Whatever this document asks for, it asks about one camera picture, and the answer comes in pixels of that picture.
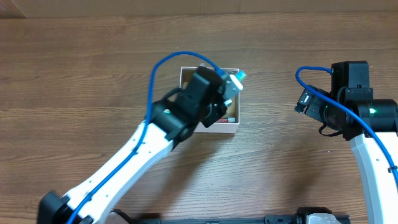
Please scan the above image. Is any left blue cable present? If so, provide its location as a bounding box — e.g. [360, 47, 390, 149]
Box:
[67, 51, 226, 224]

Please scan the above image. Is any colgate toothpaste tube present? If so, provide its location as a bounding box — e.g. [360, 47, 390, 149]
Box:
[217, 117, 236, 123]

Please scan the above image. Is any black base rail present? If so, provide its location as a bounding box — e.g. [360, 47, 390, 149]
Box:
[111, 207, 351, 224]

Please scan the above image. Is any white cardboard box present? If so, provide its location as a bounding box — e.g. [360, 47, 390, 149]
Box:
[180, 67, 240, 134]

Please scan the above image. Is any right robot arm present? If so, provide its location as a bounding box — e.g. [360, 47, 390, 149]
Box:
[295, 61, 397, 223]

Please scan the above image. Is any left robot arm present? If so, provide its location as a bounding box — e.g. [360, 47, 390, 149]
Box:
[37, 66, 246, 223]

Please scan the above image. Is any green toothbrush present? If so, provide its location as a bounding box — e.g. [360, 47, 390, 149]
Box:
[235, 70, 247, 82]

